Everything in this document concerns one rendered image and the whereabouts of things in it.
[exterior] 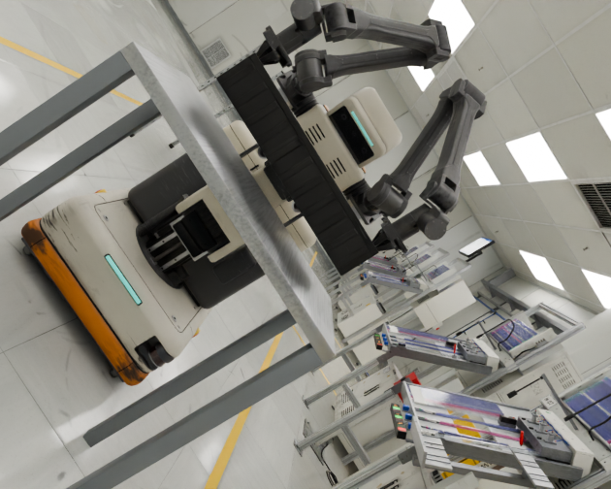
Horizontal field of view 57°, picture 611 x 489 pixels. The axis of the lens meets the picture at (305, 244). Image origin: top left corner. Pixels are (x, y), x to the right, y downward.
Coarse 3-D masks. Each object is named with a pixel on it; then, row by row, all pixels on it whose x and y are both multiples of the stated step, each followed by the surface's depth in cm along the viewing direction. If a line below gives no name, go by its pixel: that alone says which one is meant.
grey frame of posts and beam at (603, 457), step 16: (576, 384) 310; (384, 400) 315; (352, 416) 317; (560, 416) 286; (320, 432) 319; (576, 432) 266; (304, 448) 320; (592, 448) 249; (384, 464) 241; (400, 464) 241; (608, 464) 235; (352, 480) 243; (368, 480) 243; (592, 480) 236; (608, 480) 236
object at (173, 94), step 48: (96, 96) 104; (192, 96) 130; (0, 144) 104; (96, 144) 145; (192, 144) 104; (240, 192) 114; (288, 240) 142; (288, 288) 107; (192, 384) 154; (240, 384) 114; (96, 432) 157; (192, 432) 112; (96, 480) 114
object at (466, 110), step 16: (464, 96) 159; (464, 112) 156; (480, 112) 162; (448, 128) 158; (464, 128) 154; (448, 144) 152; (464, 144) 152; (448, 160) 147; (432, 176) 148; (448, 176) 145; (448, 192) 143; (448, 208) 145
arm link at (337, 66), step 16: (400, 48) 166; (448, 48) 159; (336, 64) 164; (352, 64) 164; (368, 64) 164; (384, 64) 166; (400, 64) 167; (416, 64) 168; (432, 64) 168; (304, 80) 162; (320, 80) 162
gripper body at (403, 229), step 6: (384, 216) 149; (402, 216) 147; (408, 216) 146; (390, 222) 144; (396, 222) 146; (402, 222) 145; (408, 222) 145; (396, 228) 145; (402, 228) 145; (408, 228) 145; (414, 228) 145; (396, 234) 145; (402, 234) 145; (408, 234) 146; (414, 234) 147; (396, 240) 145; (402, 240) 146; (402, 246) 146
